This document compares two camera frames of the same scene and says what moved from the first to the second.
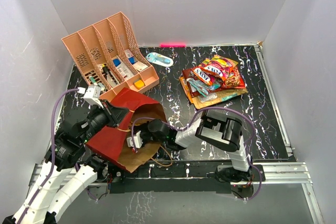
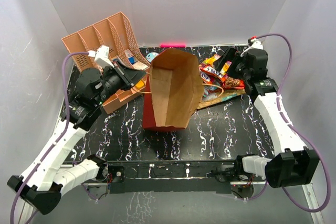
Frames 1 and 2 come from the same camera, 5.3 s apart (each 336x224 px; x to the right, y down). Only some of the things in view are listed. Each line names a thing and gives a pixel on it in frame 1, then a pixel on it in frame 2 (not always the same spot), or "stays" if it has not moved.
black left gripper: (114, 113) → (128, 76)
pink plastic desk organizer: (108, 54) stays
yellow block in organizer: (139, 83) stays
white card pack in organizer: (139, 65) stays
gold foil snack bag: (201, 100) stays
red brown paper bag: (111, 143) → (174, 88)
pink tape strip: (172, 45) stays
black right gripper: (142, 127) → (229, 55)
